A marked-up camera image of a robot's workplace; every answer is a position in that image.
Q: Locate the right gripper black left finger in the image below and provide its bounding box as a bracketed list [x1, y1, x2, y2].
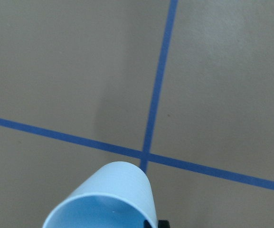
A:
[143, 220, 151, 228]

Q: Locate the light blue cup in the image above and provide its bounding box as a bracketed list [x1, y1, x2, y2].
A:
[43, 161, 158, 228]

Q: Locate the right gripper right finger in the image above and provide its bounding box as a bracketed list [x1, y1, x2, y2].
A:
[158, 220, 170, 228]

